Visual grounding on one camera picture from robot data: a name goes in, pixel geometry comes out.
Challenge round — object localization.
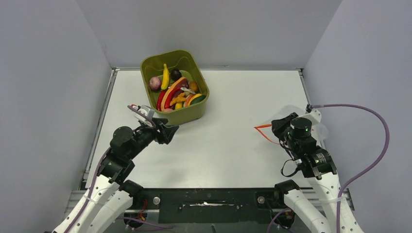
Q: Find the dark green avocado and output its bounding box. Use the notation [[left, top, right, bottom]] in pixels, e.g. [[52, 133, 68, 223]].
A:
[[190, 95, 206, 105]]

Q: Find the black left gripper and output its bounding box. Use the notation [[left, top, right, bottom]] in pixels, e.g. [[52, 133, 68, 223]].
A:
[[127, 117, 178, 160]]

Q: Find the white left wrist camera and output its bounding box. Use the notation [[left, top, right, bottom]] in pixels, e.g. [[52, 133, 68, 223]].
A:
[[135, 105, 155, 123]]

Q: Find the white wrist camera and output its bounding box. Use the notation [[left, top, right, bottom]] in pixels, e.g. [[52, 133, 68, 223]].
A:
[[305, 104, 322, 125], [135, 105, 155, 123]]

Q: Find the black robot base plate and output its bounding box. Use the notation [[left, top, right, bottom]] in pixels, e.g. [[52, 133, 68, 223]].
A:
[[124, 188, 286, 224]]

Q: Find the purple red onion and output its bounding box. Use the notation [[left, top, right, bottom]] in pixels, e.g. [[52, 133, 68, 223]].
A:
[[149, 76, 162, 91]]

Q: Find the watermelon slice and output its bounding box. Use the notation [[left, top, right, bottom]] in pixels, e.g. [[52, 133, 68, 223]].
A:
[[183, 94, 195, 107]]

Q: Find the long yellow chili pepper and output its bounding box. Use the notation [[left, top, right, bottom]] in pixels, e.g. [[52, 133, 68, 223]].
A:
[[160, 64, 170, 90]]

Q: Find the short red chili pepper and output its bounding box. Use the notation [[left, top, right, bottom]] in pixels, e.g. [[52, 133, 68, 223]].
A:
[[156, 90, 167, 111]]

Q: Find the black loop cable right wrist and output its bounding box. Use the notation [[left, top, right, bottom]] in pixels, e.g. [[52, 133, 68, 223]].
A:
[[280, 141, 302, 178]]

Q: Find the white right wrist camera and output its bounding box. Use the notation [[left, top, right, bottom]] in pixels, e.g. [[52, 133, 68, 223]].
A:
[[305, 104, 322, 125]]

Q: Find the olive green plastic basket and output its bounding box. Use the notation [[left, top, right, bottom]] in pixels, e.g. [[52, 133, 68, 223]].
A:
[[140, 50, 209, 125]]

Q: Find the yellow banana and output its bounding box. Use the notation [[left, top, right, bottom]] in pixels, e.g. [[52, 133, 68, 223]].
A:
[[174, 102, 183, 110]]

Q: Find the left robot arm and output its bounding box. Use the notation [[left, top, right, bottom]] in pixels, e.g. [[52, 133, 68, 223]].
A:
[[53, 118, 179, 233]]

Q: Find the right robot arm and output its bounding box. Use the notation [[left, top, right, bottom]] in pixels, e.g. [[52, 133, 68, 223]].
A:
[[271, 110, 362, 233]]

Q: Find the clear zip bag orange zipper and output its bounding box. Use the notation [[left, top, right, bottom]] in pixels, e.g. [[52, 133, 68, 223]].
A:
[[254, 105, 329, 145]]

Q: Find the dark purple plum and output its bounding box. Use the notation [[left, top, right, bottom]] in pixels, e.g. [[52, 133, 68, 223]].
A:
[[170, 68, 182, 82]]

